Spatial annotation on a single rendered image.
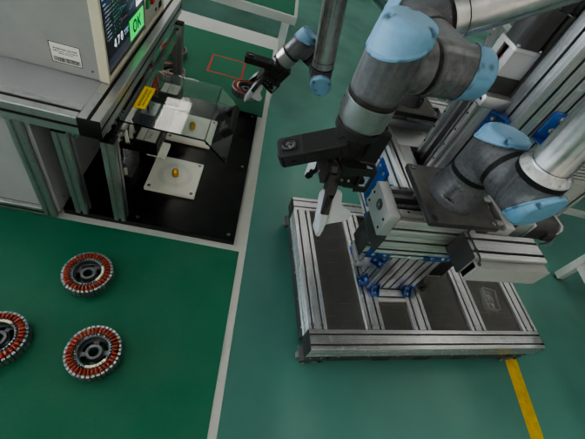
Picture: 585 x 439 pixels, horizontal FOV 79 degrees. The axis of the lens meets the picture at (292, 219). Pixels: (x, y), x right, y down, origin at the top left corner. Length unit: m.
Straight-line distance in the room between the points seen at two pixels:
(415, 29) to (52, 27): 0.71
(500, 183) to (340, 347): 0.98
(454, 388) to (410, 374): 0.24
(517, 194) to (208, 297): 0.78
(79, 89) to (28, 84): 0.09
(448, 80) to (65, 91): 0.75
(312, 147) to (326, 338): 1.16
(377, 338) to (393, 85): 1.36
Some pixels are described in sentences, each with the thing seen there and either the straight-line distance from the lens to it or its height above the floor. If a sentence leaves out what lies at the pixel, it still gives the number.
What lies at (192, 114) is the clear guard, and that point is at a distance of 0.96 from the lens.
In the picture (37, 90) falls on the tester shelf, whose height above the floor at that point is 1.11.
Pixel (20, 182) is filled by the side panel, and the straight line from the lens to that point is 1.12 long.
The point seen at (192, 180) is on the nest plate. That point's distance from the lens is 1.18.
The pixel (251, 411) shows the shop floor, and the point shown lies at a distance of 1.69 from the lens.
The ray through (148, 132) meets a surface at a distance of 1.12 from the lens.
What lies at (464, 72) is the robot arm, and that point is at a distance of 0.55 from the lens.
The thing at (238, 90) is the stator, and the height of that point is 0.84.
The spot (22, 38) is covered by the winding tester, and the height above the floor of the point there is 1.17.
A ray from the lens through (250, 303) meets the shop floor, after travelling 1.83.
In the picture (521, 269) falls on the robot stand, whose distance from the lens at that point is 1.24.
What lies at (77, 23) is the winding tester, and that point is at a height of 1.24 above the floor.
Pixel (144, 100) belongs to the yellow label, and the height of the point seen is 1.07.
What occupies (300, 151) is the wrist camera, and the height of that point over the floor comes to 1.29.
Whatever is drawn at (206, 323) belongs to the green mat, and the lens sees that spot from 0.96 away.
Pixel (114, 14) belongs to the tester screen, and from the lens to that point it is 0.95.
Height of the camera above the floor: 1.64
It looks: 49 degrees down
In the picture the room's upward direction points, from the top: 23 degrees clockwise
